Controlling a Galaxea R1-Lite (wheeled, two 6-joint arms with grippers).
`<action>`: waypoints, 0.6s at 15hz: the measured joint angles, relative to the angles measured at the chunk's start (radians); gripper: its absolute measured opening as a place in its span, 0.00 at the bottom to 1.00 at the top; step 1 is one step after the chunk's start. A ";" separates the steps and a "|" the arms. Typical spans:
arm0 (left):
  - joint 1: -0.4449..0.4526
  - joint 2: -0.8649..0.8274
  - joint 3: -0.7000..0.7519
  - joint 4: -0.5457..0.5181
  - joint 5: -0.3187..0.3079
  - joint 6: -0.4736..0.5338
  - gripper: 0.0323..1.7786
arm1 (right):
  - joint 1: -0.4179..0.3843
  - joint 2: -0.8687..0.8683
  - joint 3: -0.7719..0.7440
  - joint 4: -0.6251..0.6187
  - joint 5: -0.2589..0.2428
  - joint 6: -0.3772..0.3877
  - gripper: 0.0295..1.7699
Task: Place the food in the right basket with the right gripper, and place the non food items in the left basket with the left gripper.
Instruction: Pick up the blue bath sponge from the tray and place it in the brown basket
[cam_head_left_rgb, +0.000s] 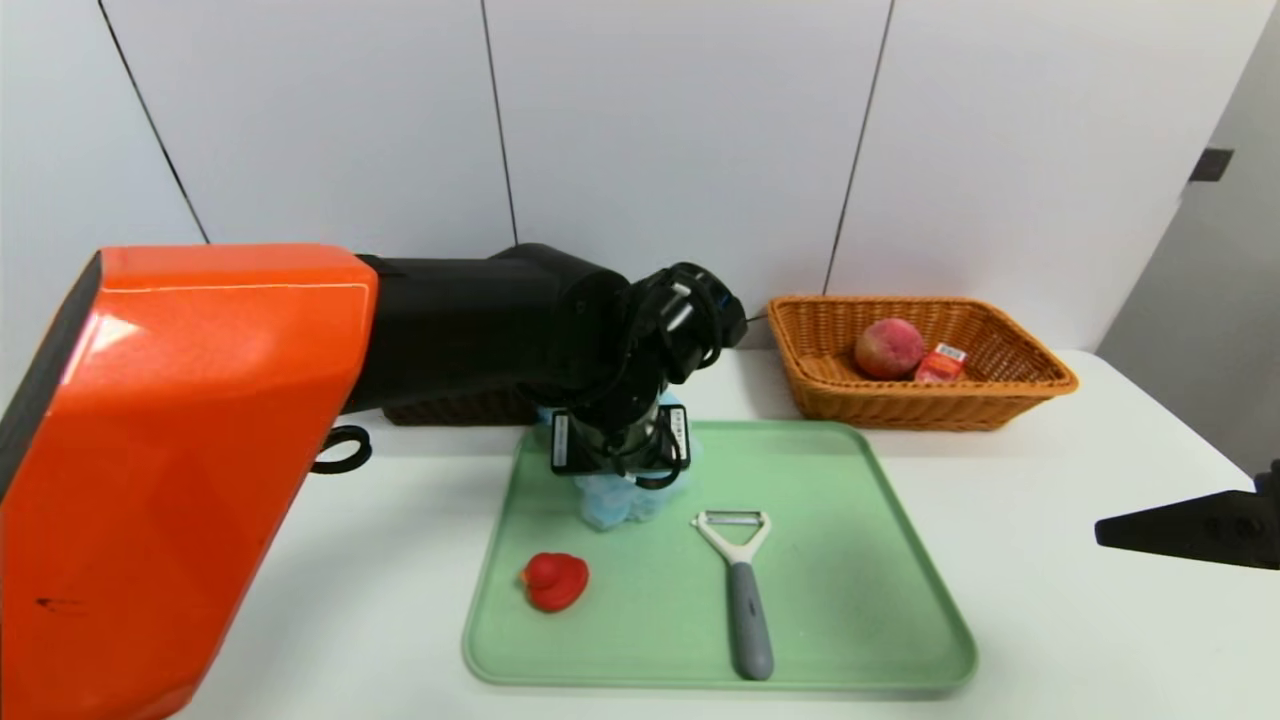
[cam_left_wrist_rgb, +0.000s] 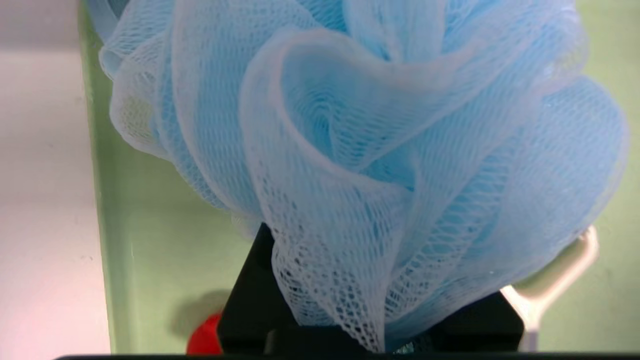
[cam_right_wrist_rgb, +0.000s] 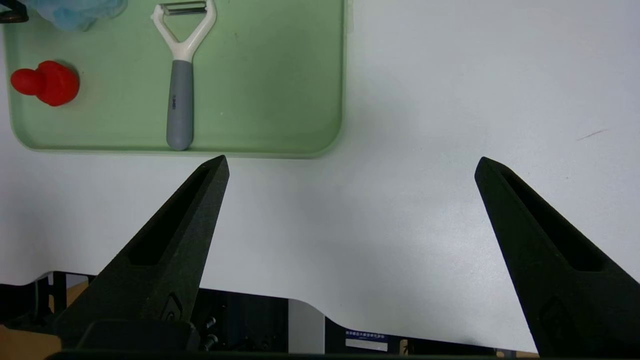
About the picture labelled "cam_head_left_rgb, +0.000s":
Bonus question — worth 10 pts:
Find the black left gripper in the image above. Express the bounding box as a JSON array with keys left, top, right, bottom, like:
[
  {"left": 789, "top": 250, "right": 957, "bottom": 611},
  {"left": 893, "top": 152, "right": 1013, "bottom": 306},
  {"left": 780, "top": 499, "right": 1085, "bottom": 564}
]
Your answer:
[{"left": 550, "top": 404, "right": 691, "bottom": 475}]

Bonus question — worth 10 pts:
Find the orange wicker basket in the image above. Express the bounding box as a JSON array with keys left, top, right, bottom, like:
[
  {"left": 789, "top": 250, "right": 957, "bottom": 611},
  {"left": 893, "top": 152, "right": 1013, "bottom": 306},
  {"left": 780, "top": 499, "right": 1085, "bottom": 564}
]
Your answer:
[{"left": 766, "top": 295, "right": 1079, "bottom": 432}]

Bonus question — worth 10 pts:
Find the red drink carton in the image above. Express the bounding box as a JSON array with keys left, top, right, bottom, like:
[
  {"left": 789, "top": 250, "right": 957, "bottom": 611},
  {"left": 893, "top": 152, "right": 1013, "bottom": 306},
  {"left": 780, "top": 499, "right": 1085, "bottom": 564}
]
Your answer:
[{"left": 915, "top": 342, "right": 969, "bottom": 384}]

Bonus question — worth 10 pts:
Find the light green plastic tray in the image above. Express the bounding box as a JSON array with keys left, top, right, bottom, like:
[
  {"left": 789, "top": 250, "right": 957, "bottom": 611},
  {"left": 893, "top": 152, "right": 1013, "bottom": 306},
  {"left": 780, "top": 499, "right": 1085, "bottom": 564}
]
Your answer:
[{"left": 463, "top": 420, "right": 979, "bottom": 693}]

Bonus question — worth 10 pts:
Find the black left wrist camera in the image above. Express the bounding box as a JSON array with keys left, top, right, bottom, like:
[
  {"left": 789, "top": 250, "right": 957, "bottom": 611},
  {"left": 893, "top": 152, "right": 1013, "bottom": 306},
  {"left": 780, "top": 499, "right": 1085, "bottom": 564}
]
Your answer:
[{"left": 640, "top": 262, "right": 748, "bottom": 386}]

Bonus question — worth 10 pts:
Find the light blue bath loofah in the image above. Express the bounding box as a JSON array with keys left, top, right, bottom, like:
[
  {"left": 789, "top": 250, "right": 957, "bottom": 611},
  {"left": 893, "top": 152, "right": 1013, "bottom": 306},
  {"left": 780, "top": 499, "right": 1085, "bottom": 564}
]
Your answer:
[{"left": 535, "top": 392, "right": 703, "bottom": 531}]

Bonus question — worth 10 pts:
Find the red rubber duck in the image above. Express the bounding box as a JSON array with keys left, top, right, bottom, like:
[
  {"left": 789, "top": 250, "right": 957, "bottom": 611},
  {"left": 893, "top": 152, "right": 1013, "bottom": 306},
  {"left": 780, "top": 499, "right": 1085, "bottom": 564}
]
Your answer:
[{"left": 520, "top": 552, "right": 591, "bottom": 613}]

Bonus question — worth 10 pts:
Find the dark brown wicker basket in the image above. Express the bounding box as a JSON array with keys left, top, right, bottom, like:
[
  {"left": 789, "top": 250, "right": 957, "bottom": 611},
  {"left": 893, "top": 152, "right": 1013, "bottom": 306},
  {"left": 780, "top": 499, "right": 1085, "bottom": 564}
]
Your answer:
[{"left": 383, "top": 385, "right": 546, "bottom": 427}]

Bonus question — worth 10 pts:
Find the pink yellow peach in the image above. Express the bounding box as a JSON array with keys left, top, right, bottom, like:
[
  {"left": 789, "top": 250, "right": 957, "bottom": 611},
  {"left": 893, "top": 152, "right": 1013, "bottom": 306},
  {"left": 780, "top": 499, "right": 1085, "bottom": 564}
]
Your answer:
[{"left": 854, "top": 318, "right": 927, "bottom": 381}]

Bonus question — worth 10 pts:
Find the white peeler with grey handle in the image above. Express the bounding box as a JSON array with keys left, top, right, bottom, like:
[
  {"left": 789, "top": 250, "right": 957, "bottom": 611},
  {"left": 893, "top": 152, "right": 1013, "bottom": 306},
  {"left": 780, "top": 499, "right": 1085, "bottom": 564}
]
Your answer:
[{"left": 692, "top": 510, "right": 776, "bottom": 682}]

